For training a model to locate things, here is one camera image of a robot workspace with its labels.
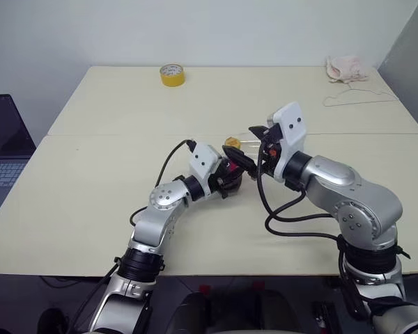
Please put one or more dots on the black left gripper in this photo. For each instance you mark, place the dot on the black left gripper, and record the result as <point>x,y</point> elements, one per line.
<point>219,181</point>

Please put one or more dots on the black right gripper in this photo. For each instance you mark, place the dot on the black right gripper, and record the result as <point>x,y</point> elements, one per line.
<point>268,163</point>

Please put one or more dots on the clear wine glass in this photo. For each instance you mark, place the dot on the clear wine glass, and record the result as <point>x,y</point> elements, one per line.
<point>249,142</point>

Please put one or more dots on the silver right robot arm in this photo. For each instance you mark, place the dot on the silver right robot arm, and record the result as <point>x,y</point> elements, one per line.
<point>334,181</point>

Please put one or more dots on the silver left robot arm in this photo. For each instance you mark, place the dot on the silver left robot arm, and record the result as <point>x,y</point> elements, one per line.
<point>153,229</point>

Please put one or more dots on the yellow tape roll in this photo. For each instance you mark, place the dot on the yellow tape roll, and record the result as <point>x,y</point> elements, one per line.
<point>172,81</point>

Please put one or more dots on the crumpled pink white cloth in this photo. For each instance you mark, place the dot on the crumpled pink white cloth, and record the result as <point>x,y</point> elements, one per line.
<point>348,67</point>

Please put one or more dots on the dark rounded shape red top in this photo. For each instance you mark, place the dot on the dark rounded shape red top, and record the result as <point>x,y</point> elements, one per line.
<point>275,313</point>
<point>193,313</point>

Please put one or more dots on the dark laptop computer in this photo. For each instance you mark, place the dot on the dark laptop computer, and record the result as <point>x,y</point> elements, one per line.
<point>3,125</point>

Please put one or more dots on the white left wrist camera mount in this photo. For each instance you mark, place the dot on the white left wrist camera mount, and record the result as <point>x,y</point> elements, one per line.
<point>202,160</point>

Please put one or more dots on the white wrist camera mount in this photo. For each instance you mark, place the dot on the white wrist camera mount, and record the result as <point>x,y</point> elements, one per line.
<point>292,118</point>
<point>202,160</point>

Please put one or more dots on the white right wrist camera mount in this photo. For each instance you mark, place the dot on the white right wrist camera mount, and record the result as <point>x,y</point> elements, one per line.
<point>292,118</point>

